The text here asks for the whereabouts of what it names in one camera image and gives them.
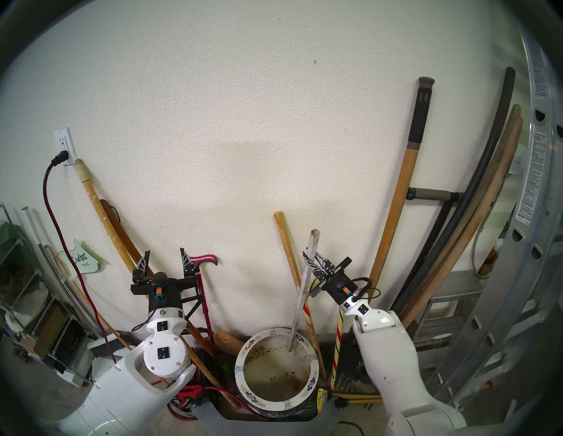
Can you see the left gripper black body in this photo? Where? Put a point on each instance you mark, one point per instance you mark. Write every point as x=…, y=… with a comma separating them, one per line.
x=165, y=294

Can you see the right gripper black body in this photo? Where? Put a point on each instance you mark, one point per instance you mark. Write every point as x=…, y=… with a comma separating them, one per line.
x=338, y=288

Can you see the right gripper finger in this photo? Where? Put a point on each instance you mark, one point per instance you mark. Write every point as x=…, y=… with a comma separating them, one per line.
x=344, y=263
x=319, y=266

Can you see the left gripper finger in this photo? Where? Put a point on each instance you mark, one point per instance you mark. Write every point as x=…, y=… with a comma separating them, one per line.
x=188, y=266
x=143, y=268

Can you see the pink metal walking cane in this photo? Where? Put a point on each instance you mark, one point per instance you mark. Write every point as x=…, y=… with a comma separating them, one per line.
x=209, y=258

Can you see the white stick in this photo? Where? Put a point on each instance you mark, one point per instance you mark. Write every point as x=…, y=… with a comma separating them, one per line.
x=303, y=290

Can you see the striped candy cane stick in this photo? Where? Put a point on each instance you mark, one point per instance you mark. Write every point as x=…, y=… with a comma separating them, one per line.
x=338, y=334

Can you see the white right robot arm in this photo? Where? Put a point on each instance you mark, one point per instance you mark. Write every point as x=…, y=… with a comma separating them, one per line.
x=391, y=360

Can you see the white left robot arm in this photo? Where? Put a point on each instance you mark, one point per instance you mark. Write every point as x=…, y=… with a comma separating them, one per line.
x=132, y=386

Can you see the white floral ceramic pot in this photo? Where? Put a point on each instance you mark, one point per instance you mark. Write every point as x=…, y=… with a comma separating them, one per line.
x=275, y=403

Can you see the light wooden stick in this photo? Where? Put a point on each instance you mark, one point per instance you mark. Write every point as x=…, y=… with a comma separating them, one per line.
x=283, y=237

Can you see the green handwritten sign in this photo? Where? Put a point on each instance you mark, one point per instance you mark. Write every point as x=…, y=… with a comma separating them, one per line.
x=81, y=259

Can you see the dark brown wooden stick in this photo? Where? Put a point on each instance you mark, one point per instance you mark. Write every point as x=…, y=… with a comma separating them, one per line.
x=105, y=206

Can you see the black rake head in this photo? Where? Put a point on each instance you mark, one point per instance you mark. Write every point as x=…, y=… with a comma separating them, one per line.
x=352, y=365

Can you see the wooden board with hole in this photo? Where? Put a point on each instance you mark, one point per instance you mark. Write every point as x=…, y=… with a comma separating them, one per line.
x=228, y=343

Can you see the black printed box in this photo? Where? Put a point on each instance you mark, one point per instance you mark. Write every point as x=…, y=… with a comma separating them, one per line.
x=72, y=347

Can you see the brown cardboard box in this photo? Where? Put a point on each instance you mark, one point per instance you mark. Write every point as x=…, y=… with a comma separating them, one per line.
x=48, y=327

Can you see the grey step ladder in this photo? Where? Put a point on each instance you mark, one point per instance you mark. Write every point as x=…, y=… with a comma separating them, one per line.
x=457, y=285

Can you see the white plastic pipe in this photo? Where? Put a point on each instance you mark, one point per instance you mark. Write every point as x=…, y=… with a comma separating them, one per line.
x=31, y=224

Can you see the green checked cloth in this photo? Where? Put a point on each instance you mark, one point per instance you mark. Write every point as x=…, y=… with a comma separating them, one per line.
x=11, y=233

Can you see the curved wooden pole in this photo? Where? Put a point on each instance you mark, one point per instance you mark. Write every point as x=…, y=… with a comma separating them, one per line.
x=517, y=132
x=506, y=132

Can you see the aluminium extension ladder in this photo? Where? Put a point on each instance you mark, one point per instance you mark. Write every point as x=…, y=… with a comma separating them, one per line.
x=534, y=176

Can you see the grey metal rail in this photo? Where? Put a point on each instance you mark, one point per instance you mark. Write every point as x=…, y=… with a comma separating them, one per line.
x=57, y=272

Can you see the white wall outlet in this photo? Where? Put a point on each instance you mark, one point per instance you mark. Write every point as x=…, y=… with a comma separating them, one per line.
x=65, y=140

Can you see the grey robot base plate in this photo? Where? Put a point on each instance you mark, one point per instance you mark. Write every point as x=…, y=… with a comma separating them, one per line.
x=264, y=426

